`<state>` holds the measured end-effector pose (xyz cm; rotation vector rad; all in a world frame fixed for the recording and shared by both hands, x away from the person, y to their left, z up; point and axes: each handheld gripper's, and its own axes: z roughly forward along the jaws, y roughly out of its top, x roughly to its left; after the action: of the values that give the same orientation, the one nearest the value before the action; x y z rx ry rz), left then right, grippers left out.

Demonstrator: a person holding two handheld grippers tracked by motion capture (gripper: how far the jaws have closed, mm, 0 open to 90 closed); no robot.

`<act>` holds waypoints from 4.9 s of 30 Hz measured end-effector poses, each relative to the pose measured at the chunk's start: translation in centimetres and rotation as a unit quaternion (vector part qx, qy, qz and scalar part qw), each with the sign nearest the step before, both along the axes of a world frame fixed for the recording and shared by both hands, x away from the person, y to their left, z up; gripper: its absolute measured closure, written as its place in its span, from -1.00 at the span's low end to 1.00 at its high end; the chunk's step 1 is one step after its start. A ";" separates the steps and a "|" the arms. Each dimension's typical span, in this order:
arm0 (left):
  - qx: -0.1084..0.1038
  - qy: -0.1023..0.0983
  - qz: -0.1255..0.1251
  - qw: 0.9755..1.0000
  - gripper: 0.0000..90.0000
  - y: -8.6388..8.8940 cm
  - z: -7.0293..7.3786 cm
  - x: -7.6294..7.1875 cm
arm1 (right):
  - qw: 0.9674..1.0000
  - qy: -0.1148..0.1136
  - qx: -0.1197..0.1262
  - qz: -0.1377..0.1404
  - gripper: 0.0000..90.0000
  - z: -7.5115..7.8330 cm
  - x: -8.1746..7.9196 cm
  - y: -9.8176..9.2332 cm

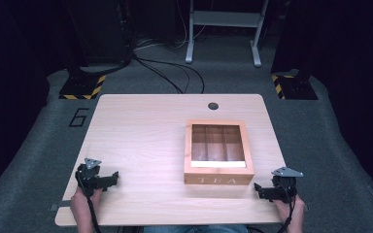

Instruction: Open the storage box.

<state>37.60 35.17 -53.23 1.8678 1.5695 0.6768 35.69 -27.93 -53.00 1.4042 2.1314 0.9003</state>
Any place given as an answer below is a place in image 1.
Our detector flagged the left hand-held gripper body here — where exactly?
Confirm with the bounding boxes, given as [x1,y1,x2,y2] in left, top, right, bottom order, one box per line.
[75,157,111,197]

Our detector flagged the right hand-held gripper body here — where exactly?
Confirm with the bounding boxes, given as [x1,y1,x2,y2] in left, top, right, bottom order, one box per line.
[264,166,305,205]

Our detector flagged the person's right hand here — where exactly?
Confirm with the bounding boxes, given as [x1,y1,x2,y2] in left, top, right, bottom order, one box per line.
[272,193,306,224]

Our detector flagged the person's left hand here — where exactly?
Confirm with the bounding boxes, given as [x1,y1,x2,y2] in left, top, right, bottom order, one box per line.
[70,184,104,210]

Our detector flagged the wooden tea box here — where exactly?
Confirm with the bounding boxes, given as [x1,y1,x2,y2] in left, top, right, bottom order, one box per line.
[183,118,255,186]

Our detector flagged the black base with hazard stripes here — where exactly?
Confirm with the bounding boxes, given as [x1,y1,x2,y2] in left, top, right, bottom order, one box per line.
[270,73,319,101]
[58,73,107,101]

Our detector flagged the black cabinet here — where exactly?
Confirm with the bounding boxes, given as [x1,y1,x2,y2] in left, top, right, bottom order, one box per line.
[62,0,134,67]

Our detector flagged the white metal stand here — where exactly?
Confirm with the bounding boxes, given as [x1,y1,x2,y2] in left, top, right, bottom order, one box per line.
[185,0,270,68]

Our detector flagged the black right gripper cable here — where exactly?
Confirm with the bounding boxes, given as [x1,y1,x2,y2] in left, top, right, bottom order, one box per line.
[275,179,298,233]

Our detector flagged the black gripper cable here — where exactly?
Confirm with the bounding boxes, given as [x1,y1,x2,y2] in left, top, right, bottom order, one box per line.
[76,173,103,233]
[275,179,298,233]

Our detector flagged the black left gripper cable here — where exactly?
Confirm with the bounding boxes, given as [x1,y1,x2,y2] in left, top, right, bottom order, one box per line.
[76,173,103,233]

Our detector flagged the black floor cable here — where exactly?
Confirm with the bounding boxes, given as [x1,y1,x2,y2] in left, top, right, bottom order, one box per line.
[135,56,206,95]
[132,54,186,95]

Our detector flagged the white floor cables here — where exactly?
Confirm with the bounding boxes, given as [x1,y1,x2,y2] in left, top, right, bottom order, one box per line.
[133,18,208,51]

